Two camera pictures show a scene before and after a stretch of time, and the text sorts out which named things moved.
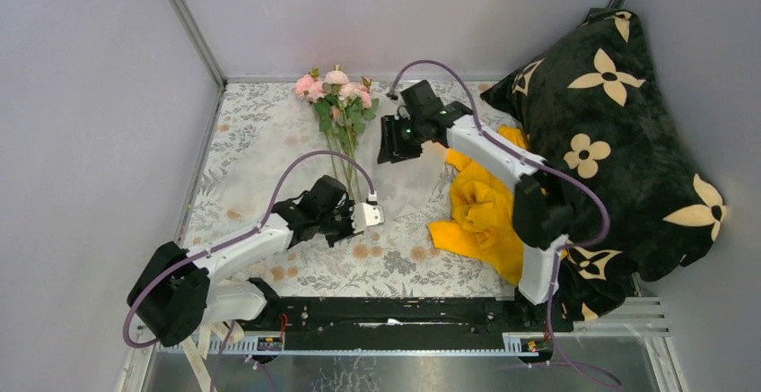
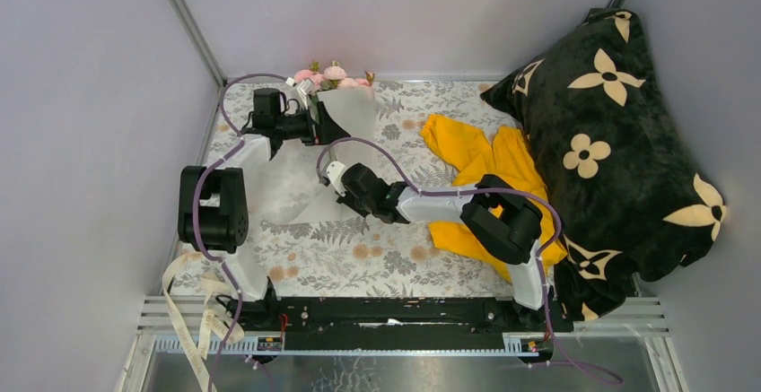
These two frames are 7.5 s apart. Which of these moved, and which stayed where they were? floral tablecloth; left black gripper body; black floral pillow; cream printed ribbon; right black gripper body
Moved: right black gripper body; left black gripper body
Stayed: cream printed ribbon; black floral pillow; floral tablecloth
